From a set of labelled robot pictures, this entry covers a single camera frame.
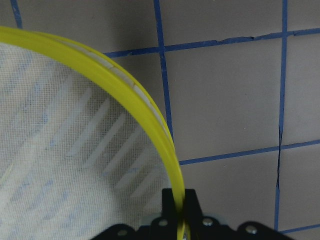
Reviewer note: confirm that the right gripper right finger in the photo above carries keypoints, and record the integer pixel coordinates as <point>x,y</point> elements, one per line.
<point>191,206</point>

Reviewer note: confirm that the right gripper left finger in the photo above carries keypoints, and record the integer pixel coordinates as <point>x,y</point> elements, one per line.
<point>168,209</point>

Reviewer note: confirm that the yellow steamer layer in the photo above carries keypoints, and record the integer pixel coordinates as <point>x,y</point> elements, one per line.
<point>83,146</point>

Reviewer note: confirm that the brown paper table cover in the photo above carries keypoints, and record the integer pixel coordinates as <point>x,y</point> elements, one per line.
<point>238,82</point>

